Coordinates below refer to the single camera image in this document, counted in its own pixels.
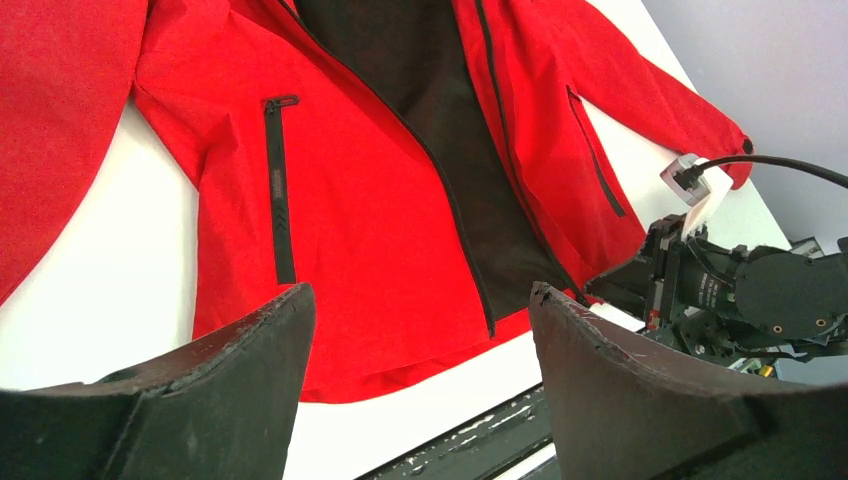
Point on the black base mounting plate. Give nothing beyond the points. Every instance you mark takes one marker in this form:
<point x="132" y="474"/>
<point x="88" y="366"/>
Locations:
<point x="481" y="448"/>

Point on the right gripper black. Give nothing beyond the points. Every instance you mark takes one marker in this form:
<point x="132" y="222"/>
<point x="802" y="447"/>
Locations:
<point x="680" y="287"/>

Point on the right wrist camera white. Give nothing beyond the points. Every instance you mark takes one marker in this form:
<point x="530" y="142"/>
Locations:
<point x="703" y="192"/>

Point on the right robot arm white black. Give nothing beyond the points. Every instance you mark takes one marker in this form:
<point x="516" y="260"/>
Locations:
<point x="788" y="305"/>

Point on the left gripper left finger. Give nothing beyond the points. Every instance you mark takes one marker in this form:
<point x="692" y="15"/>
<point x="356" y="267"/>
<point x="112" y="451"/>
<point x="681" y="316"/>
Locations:
<point x="220" y="407"/>

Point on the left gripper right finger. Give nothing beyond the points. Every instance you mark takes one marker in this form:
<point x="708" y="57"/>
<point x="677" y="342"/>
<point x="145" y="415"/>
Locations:
<point x="625" y="407"/>

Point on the red jacket black lining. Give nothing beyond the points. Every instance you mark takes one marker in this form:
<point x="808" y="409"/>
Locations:
<point x="419" y="163"/>

